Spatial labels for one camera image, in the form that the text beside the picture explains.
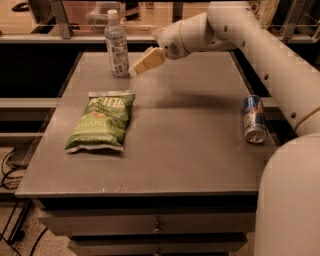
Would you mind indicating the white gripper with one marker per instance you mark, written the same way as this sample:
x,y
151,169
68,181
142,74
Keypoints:
x,y
169,42

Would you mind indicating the clear plastic water bottle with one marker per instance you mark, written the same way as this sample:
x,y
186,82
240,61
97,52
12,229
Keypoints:
x,y
116,42

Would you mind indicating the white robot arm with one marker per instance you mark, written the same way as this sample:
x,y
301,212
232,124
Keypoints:
x,y
288,209

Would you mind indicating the green jalapeno chip bag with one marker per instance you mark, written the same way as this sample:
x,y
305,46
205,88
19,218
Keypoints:
x,y
104,122

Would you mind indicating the blue silver energy drink can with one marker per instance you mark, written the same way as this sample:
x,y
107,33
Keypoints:
x,y
255,131

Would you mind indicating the grey drawer cabinet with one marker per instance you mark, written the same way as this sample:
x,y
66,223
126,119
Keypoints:
x,y
186,181

